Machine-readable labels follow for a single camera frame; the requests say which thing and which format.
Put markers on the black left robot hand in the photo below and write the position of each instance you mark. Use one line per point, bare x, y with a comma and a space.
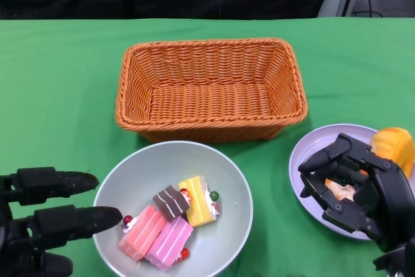
48, 225

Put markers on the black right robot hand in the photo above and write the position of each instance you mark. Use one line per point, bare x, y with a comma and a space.
392, 205

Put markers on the oval orange swirl bread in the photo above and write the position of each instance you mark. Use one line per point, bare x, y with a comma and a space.
392, 144

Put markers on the grey-green bowl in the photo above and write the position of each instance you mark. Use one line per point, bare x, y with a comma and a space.
146, 170

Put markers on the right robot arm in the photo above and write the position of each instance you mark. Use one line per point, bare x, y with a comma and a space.
398, 264

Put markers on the salmon pink cake slice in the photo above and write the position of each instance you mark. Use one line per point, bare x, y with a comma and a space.
142, 231

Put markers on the pale lilac plate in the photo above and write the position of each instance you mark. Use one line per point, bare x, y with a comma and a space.
311, 147

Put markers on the magenta cake slice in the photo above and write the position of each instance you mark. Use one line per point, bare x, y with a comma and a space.
170, 243

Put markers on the chocolate layer cake piece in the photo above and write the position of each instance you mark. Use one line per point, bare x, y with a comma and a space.
170, 204

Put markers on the yellow cream cake slice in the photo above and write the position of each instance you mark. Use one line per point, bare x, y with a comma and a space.
197, 199

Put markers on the orange wicker basket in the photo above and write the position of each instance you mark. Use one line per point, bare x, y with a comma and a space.
210, 105

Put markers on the green tablecloth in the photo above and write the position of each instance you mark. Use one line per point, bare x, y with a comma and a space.
65, 79

